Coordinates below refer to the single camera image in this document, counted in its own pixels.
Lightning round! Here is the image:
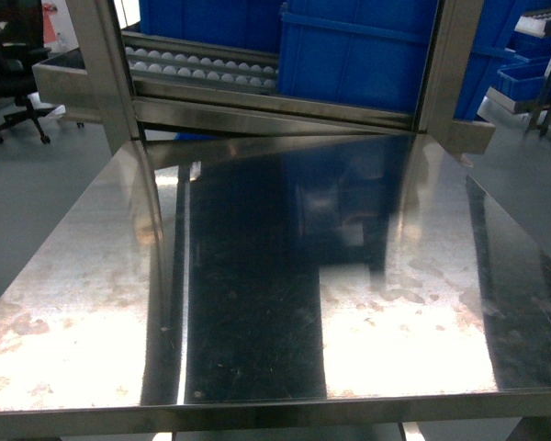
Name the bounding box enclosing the stainless steel flow rack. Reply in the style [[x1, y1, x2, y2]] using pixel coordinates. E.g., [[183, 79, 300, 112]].
[[33, 1, 495, 160]]

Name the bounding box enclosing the large blue plastic crate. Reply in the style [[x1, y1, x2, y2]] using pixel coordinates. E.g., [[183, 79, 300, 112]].
[[278, 1, 437, 114]]

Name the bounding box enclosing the blue plastic crate behind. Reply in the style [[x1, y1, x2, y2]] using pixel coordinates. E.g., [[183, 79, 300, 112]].
[[139, 0, 282, 53]]

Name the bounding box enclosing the small blue bin right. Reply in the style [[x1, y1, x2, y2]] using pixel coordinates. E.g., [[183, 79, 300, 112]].
[[495, 62, 547, 101]]

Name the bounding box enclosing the blue crate far right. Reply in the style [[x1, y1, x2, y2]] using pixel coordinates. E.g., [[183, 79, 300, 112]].
[[454, 0, 529, 120]]

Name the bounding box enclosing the black office chair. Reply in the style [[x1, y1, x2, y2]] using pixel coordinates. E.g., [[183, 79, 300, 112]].
[[0, 0, 51, 144]]

